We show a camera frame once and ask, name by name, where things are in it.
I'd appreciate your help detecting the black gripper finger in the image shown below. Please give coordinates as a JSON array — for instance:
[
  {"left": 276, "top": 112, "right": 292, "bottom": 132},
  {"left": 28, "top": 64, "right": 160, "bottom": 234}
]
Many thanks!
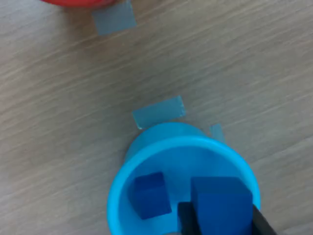
[
  {"left": 251, "top": 204, "right": 279, "bottom": 235},
  {"left": 177, "top": 201, "right": 202, "bottom": 235}
]

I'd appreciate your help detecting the blue cube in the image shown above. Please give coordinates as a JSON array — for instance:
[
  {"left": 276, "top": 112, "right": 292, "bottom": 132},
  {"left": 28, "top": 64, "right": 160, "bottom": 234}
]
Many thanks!
[
  {"left": 190, "top": 176, "right": 254, "bottom": 235},
  {"left": 129, "top": 172, "right": 173, "bottom": 220}
]

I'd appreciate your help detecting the light blue plastic bin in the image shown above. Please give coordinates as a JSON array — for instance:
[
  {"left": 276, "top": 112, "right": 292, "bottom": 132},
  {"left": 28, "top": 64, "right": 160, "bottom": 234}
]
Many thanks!
[{"left": 107, "top": 122, "right": 261, "bottom": 235}]

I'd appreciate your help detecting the red plastic bin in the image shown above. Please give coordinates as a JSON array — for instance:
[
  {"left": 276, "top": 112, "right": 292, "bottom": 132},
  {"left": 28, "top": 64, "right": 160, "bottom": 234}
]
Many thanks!
[{"left": 39, "top": 0, "right": 117, "bottom": 7}]

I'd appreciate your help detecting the narrow light blue tape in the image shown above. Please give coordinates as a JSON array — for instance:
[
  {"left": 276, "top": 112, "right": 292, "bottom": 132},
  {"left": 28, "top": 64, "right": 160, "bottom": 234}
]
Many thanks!
[{"left": 209, "top": 123, "right": 226, "bottom": 144}]

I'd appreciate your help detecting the wide light blue tape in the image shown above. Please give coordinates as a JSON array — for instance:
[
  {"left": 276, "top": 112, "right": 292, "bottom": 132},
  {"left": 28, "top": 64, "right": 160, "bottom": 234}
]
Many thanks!
[{"left": 132, "top": 95, "right": 186, "bottom": 130}]

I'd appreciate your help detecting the wide grey-blue tape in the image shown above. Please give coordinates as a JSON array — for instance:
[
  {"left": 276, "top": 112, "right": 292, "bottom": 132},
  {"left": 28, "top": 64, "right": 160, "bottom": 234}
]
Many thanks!
[{"left": 91, "top": 0, "right": 137, "bottom": 36}]

